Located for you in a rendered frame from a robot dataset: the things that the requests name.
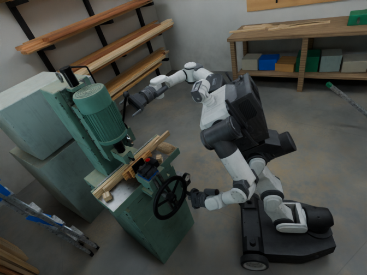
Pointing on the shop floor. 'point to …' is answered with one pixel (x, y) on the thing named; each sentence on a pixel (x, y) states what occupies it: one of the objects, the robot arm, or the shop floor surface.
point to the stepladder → (46, 220)
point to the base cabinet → (159, 226)
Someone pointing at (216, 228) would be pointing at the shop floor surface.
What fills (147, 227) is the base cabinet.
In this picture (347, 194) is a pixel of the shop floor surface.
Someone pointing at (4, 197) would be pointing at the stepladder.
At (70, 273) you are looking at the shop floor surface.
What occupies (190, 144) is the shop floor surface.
